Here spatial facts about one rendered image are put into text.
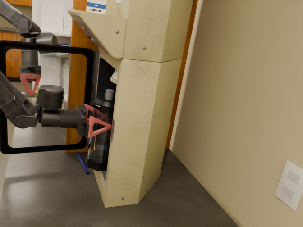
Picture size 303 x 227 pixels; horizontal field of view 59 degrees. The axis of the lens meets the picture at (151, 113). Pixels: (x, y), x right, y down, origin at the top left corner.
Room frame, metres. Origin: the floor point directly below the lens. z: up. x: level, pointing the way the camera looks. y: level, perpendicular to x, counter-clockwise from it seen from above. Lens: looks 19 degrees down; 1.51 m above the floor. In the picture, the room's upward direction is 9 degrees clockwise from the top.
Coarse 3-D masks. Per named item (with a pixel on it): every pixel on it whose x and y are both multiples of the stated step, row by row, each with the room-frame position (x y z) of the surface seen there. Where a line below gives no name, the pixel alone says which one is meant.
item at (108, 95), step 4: (108, 92) 0.81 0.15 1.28; (112, 92) 0.81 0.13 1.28; (100, 96) 0.83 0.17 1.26; (104, 96) 0.84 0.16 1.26; (108, 96) 0.81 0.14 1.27; (112, 96) 0.82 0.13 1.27; (96, 100) 0.80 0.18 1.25; (100, 100) 0.79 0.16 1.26; (104, 100) 0.80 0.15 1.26; (108, 100) 0.80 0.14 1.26; (112, 100) 0.81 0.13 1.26; (100, 104) 0.78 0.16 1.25; (104, 104) 0.78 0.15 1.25; (108, 104) 0.78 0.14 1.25; (112, 104) 0.79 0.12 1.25
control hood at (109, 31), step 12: (72, 12) 0.79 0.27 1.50; (84, 12) 0.65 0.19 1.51; (84, 24) 0.70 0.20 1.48; (96, 24) 0.66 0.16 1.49; (108, 24) 0.67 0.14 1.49; (120, 24) 0.69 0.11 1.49; (96, 36) 0.67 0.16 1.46; (108, 36) 0.67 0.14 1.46; (120, 36) 0.69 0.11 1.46; (108, 48) 0.68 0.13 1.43; (120, 48) 0.69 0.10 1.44
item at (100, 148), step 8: (96, 104) 0.78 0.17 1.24; (96, 112) 0.79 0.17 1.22; (104, 112) 0.78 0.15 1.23; (112, 112) 0.78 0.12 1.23; (104, 120) 0.78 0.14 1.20; (96, 128) 0.78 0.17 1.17; (96, 136) 0.78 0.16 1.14; (104, 136) 0.78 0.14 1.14; (96, 144) 0.78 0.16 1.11; (104, 144) 0.78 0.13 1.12; (88, 152) 0.80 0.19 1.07; (96, 152) 0.78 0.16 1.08; (104, 152) 0.78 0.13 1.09; (96, 160) 0.78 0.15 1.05; (104, 160) 0.78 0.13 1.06
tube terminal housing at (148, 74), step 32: (128, 0) 0.70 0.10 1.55; (160, 0) 0.72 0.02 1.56; (192, 0) 0.91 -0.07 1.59; (128, 32) 0.69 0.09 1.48; (160, 32) 0.73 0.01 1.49; (128, 64) 0.70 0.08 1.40; (160, 64) 0.74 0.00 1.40; (128, 96) 0.70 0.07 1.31; (160, 96) 0.77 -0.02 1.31; (128, 128) 0.71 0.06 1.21; (160, 128) 0.83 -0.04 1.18; (128, 160) 0.71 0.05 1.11; (160, 160) 0.89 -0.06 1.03; (128, 192) 0.72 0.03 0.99
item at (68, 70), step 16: (16, 64) 0.84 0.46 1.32; (32, 64) 0.87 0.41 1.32; (48, 64) 0.89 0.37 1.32; (64, 64) 0.92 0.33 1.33; (80, 64) 0.94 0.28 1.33; (16, 80) 0.84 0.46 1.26; (32, 80) 0.87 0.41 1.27; (48, 80) 0.89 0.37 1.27; (64, 80) 0.92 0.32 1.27; (80, 80) 0.94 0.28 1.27; (32, 96) 0.87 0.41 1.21; (64, 96) 0.92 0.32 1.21; (80, 96) 0.95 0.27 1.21; (16, 128) 0.84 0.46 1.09; (32, 128) 0.87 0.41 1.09; (48, 128) 0.89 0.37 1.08; (64, 128) 0.92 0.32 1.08; (16, 144) 0.84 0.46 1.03; (32, 144) 0.87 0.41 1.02; (48, 144) 0.89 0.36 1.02; (64, 144) 0.92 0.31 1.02
